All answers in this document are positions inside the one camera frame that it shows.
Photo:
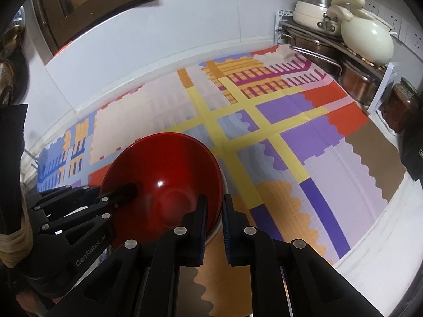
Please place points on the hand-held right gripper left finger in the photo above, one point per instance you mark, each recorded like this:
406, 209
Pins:
198, 231

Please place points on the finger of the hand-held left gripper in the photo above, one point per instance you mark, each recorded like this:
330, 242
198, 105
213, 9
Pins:
66, 194
109, 201

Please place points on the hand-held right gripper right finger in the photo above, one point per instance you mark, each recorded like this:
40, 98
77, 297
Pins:
231, 234

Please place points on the red and black bowl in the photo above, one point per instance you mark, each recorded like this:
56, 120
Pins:
172, 165

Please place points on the colourful patterned table mat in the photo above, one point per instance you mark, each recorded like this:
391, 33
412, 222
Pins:
297, 145

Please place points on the black frying pan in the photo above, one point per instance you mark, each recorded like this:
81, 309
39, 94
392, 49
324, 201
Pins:
15, 79

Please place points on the brass ladle pot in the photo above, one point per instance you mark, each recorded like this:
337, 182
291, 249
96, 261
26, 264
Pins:
13, 38

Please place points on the copper coloured pot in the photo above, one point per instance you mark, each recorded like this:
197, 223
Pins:
357, 84

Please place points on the black appliance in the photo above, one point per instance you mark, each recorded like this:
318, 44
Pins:
413, 152

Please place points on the metal dish rack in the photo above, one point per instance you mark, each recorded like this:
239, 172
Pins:
314, 51

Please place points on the glass jar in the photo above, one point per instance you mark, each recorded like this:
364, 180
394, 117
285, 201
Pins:
400, 109

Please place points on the white shelf rack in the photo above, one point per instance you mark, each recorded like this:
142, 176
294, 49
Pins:
385, 86

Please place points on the white electric pot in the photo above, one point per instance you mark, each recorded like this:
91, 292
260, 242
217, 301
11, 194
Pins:
307, 13

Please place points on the cream ceramic pot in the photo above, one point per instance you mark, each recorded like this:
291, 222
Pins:
366, 39

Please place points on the white wall socket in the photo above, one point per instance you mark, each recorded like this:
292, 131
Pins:
391, 16
411, 34

